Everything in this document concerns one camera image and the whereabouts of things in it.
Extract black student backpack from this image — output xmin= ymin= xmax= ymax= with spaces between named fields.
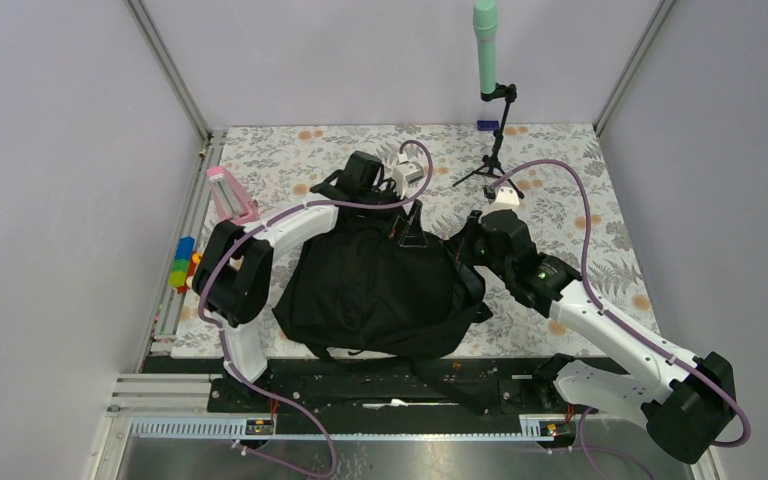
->
xmin=271 ymin=198 xmax=495 ymax=415

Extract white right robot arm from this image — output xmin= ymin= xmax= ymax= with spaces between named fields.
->
xmin=446 ymin=210 xmax=736 ymax=464

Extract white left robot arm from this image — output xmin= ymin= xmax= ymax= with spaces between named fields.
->
xmin=189 ymin=151 xmax=412 ymax=411

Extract black tripod stand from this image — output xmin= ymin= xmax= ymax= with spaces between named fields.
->
xmin=451 ymin=82 xmax=526 ymax=200

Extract colourful toy blocks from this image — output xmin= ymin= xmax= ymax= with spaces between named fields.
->
xmin=167 ymin=236 xmax=202 ymax=294

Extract green microphone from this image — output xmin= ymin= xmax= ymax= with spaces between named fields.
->
xmin=472 ymin=0 xmax=499 ymax=101

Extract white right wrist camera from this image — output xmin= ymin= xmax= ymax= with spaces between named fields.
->
xmin=482 ymin=185 xmax=520 ymax=214

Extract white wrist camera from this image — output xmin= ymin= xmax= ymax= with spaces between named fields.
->
xmin=482 ymin=185 xmax=520 ymax=214
xmin=391 ymin=154 xmax=425 ymax=199

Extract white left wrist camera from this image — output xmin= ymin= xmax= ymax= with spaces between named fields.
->
xmin=391 ymin=154 xmax=425 ymax=199

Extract blue block at wall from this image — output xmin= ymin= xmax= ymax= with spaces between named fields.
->
xmin=476 ymin=120 xmax=500 ymax=131

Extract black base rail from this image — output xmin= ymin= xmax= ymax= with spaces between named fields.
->
xmin=207 ymin=357 xmax=584 ymax=435

